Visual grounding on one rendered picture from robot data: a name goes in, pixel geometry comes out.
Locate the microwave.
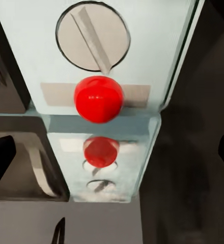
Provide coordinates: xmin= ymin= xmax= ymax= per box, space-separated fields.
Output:
xmin=0 ymin=0 xmax=205 ymax=124

